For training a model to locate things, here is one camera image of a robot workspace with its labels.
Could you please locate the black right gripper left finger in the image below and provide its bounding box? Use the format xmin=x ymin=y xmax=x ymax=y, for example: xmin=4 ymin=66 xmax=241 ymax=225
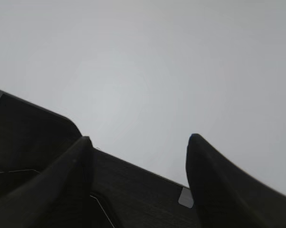
xmin=0 ymin=137 xmax=94 ymax=228

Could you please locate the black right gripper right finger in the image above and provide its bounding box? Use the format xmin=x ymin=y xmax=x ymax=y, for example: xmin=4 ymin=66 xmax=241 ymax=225
xmin=186 ymin=133 xmax=286 ymax=228

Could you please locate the black robot base housing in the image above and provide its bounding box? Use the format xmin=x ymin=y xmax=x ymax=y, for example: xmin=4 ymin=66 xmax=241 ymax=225
xmin=0 ymin=90 xmax=200 ymax=228

